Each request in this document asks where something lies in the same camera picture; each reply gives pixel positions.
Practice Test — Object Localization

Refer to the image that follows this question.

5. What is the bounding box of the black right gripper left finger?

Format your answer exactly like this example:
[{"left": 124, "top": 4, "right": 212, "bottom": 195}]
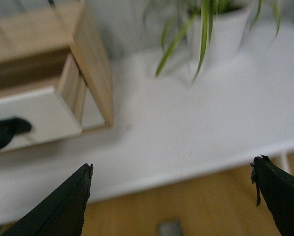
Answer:
[{"left": 2, "top": 164, "right": 93, "bottom": 236}]

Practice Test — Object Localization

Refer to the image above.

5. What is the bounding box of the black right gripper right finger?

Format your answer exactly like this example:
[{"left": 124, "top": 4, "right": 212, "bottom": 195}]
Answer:
[{"left": 251, "top": 155, "right": 294, "bottom": 236}]

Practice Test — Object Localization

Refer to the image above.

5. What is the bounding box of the white drawer with wooden sides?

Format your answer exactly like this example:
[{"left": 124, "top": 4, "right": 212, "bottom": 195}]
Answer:
[{"left": 0, "top": 53, "right": 88, "bottom": 154}]

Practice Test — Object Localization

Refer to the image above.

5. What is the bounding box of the light wooden drawer cabinet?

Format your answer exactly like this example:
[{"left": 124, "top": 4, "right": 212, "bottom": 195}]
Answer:
[{"left": 0, "top": 0, "right": 113, "bottom": 127}]

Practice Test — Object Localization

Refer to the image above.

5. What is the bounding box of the white table leg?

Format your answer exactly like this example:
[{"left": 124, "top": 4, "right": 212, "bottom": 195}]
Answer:
[{"left": 278, "top": 152, "right": 291, "bottom": 174}]

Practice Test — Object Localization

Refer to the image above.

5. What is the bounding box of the grey object on floor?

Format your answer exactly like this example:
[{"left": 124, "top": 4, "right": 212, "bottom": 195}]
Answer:
[{"left": 157, "top": 219, "right": 184, "bottom": 236}]

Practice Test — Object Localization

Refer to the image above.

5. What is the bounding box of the white plant pot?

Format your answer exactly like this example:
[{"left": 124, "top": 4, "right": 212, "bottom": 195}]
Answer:
[{"left": 186, "top": 0, "right": 252, "bottom": 62}]

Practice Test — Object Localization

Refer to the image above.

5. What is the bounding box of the green spider plant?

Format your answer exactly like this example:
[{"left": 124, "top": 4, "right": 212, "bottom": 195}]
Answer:
[{"left": 143, "top": 0, "right": 281, "bottom": 83}]

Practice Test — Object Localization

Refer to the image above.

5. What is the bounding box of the black drawer handle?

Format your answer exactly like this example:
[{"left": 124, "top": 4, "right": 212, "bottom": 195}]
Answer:
[{"left": 0, "top": 117, "right": 32, "bottom": 150}]

